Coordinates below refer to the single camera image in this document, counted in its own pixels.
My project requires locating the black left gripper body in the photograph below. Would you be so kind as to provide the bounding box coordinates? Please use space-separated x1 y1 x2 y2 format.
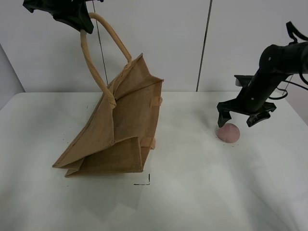
23 0 94 34

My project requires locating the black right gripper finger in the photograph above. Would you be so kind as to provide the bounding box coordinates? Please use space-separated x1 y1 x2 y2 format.
246 111 270 127
218 110 231 127

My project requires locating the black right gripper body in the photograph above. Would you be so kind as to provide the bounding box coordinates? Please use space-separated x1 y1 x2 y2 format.
217 70 276 116

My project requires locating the pink peach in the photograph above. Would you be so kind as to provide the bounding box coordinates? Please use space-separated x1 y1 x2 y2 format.
217 123 240 143

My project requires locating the brown linen tote bag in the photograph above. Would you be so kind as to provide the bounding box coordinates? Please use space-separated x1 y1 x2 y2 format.
53 13 163 177

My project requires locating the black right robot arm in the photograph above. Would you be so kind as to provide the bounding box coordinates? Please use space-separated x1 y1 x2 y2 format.
217 42 308 128

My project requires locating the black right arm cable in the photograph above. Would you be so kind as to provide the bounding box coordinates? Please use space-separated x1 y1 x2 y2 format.
269 21 308 100

